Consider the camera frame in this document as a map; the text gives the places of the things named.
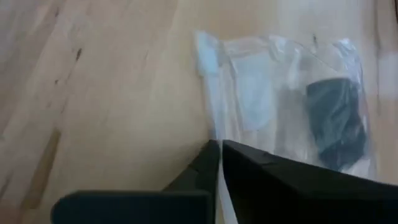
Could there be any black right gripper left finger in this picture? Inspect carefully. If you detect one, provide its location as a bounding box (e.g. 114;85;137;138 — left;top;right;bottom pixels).
51;139;221;224

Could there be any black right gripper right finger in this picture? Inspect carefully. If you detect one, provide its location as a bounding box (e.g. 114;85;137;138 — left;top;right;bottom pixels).
221;139;398;224

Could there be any clear plastic zip bag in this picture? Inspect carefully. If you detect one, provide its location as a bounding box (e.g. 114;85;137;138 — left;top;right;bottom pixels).
194;30;377;224

